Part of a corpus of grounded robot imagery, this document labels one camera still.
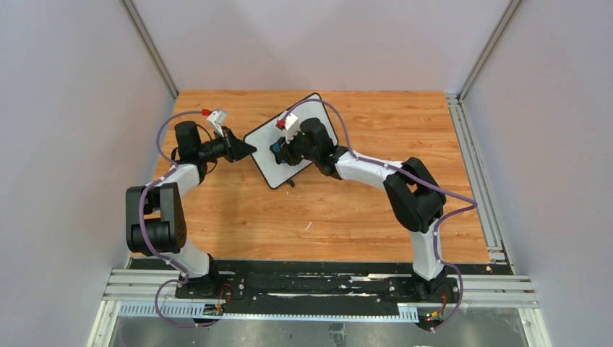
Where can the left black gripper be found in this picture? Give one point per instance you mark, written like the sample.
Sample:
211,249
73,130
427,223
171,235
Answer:
228,145

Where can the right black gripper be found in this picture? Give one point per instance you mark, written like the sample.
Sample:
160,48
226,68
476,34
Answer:
282,153

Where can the blue eraser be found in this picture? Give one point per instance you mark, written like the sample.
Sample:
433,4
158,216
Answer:
276,150

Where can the small whiteboard black frame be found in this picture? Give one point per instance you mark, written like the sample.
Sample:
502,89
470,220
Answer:
266,134

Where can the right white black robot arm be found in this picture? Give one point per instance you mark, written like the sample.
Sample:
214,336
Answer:
409,186

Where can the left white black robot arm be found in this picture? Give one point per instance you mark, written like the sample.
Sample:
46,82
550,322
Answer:
155,221

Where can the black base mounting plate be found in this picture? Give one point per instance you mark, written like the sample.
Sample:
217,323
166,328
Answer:
320,288

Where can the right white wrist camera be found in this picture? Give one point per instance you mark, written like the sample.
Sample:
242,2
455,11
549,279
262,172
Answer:
290,124

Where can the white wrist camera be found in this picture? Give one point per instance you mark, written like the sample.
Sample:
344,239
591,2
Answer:
290,124
216,119

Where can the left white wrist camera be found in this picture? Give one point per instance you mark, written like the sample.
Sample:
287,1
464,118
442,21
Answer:
216,119

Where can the aluminium frame rail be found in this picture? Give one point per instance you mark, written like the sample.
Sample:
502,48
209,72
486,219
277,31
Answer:
494,239

